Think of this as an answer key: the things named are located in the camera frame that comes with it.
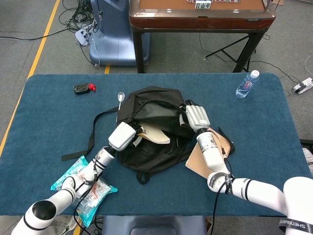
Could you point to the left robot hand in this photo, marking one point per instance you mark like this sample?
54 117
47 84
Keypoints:
121 135

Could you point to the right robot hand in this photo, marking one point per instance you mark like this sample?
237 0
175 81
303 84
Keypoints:
198 117

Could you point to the white book yellow spine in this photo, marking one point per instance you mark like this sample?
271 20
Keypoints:
156 135

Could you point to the black backpack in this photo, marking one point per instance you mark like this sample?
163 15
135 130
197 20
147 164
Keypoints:
156 156

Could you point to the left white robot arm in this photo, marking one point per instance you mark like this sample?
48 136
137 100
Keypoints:
61 193

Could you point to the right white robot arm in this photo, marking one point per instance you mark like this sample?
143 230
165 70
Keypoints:
212 151

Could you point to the teal white snack bag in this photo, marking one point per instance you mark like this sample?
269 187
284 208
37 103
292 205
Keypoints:
90 210

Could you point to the brown spiral notebook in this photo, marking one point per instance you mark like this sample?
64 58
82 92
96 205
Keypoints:
195 161

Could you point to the small red object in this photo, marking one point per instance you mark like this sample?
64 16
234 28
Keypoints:
92 87

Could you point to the clear water bottle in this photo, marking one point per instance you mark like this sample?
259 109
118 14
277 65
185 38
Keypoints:
245 85

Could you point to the small black device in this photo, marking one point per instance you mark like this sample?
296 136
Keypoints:
81 88

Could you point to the blue felt table cover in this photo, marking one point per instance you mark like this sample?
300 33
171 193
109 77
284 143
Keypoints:
49 117

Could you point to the blue grey machine base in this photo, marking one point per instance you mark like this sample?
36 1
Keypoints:
115 44

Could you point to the brown mahjong table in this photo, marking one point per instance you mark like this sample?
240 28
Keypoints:
195 23

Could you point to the blue grey robot torso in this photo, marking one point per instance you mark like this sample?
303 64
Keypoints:
154 225

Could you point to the white power strip with plugs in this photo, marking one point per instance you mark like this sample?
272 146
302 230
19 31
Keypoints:
80 35

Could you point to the white power strip black plug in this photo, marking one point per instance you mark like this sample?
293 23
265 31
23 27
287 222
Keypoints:
304 85

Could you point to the green print mahjong tiles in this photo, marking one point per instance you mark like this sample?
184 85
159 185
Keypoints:
203 5

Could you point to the white pink fabric item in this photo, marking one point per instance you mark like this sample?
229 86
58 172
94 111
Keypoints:
308 155

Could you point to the cardboard box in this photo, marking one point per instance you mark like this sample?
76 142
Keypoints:
278 2

